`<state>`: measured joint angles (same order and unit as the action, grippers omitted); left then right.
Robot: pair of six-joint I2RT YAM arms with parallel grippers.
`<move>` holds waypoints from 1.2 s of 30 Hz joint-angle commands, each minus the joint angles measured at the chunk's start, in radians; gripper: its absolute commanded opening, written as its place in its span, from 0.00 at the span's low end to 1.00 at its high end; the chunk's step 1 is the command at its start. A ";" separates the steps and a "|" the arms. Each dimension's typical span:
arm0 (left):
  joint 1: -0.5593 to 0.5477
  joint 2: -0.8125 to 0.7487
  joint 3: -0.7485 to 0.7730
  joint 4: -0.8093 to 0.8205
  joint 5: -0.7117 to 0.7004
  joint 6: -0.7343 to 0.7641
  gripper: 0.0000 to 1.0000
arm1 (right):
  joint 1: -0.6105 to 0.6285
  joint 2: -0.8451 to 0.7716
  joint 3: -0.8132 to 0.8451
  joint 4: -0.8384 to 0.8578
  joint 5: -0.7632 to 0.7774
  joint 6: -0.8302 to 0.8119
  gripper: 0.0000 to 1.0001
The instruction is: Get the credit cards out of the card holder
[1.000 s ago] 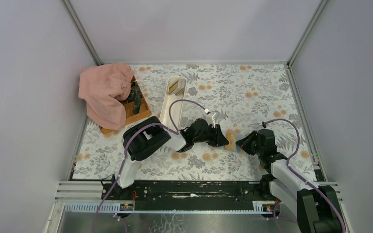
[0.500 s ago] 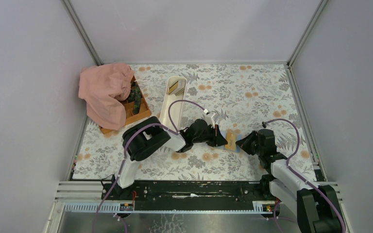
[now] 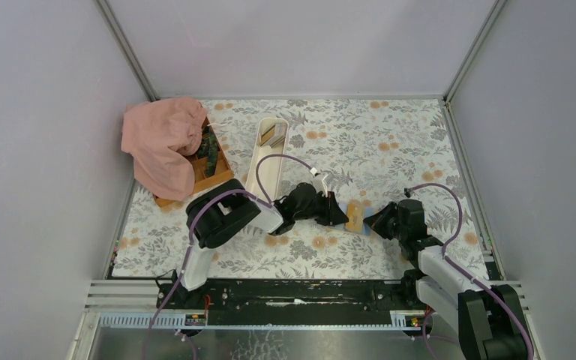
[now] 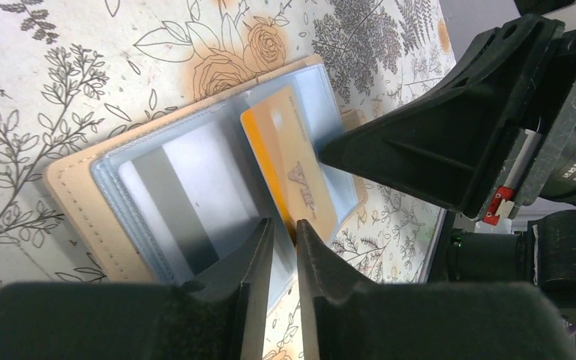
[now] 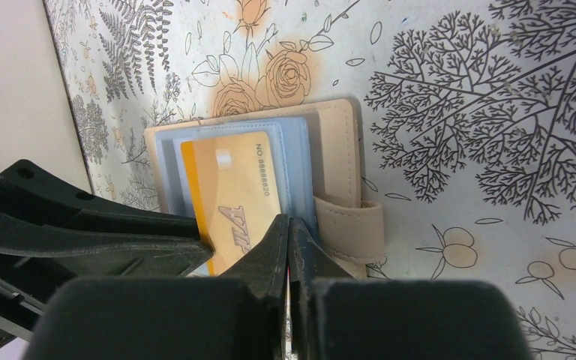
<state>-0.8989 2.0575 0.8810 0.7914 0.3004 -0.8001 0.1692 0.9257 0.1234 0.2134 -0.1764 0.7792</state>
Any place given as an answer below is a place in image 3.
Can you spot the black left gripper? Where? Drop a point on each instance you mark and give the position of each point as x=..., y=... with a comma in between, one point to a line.
x=331, y=212

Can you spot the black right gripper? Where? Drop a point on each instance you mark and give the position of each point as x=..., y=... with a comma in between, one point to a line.
x=376, y=221

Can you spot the orange yellow credit card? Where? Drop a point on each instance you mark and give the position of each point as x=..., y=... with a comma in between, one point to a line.
x=354, y=212

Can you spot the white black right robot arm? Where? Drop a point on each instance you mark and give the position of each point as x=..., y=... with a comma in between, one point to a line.
x=489, y=319

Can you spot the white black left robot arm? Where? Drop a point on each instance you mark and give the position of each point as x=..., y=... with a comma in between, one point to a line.
x=217, y=216

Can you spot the floral patterned table mat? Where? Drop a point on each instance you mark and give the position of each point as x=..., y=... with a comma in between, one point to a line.
x=373, y=149

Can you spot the orange wooden organizer tray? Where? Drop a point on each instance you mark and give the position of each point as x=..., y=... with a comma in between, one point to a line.
x=223, y=172

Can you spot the dark green items in organizer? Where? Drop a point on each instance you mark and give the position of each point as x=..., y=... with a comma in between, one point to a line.
x=208, y=150

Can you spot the pink crumpled cloth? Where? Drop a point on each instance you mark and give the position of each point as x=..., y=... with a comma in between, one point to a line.
x=160, y=136

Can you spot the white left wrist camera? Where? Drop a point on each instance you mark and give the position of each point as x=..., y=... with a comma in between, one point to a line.
x=321, y=180

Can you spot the slotted aluminium cable duct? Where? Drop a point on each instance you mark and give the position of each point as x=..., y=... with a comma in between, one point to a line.
x=370, y=320

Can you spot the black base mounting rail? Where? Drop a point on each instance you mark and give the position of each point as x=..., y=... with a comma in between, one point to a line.
x=287, y=296

